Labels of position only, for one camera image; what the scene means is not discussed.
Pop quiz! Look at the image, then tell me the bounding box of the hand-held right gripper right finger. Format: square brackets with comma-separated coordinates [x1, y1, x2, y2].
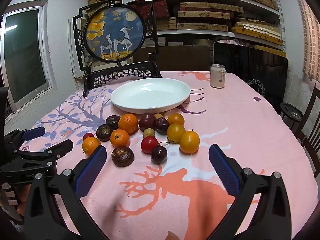
[207, 144, 292, 240]

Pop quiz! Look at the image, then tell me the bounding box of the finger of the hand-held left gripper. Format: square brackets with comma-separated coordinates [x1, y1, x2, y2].
[19, 139, 74, 163]
[4, 126, 46, 153]

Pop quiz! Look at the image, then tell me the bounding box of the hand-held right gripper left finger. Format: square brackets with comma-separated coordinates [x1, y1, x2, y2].
[24, 145, 109, 240]

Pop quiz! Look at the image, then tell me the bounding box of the orange tangerine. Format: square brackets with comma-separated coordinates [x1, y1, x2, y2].
[167, 113, 185, 126]
[118, 114, 139, 134]
[82, 137, 101, 156]
[110, 129, 130, 148]

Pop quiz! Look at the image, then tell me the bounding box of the dark brown mangosteen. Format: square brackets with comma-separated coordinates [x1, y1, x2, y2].
[111, 146, 135, 168]
[105, 115, 121, 130]
[96, 124, 114, 142]

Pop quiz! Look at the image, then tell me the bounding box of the yellow-orange citrus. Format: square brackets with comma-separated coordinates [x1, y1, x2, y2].
[179, 130, 200, 155]
[167, 123, 186, 144]

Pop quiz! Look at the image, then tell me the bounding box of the dark cherry with stem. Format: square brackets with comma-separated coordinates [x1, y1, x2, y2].
[150, 141, 170, 165]

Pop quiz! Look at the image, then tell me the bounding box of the large dark red plum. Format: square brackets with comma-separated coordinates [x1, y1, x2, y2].
[138, 113, 157, 132]

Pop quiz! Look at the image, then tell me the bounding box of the dark purple plum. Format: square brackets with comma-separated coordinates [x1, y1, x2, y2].
[156, 117, 170, 135]

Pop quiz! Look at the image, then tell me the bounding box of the white oval plate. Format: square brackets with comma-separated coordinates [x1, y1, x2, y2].
[110, 78, 191, 114]

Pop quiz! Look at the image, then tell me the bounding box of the person's left hand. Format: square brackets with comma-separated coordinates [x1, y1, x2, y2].
[15, 186, 29, 217]

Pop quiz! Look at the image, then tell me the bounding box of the pink printed tablecloth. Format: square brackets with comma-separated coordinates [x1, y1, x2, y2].
[4, 70, 318, 240]

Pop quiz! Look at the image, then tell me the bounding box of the white framed window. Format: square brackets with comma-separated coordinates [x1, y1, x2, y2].
[0, 0, 58, 120]

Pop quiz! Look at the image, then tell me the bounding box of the black round stand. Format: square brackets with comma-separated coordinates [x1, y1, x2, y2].
[279, 102, 304, 123]

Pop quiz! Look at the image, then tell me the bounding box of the pale beverage can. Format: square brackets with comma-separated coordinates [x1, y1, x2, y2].
[209, 64, 227, 89]

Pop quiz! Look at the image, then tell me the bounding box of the wooden chair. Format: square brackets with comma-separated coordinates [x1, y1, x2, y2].
[294, 82, 320, 178]

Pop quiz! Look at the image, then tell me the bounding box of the dark wooden board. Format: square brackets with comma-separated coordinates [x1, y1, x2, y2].
[132, 45, 210, 72]

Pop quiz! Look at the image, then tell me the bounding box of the round deer painting screen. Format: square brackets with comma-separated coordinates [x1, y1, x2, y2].
[72, 0, 162, 98]

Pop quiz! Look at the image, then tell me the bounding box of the white metal shelf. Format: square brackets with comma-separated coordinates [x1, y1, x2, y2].
[121, 0, 287, 53]

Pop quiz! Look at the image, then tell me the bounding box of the stack of woven boxes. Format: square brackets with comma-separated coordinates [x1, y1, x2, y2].
[87, 0, 287, 55]

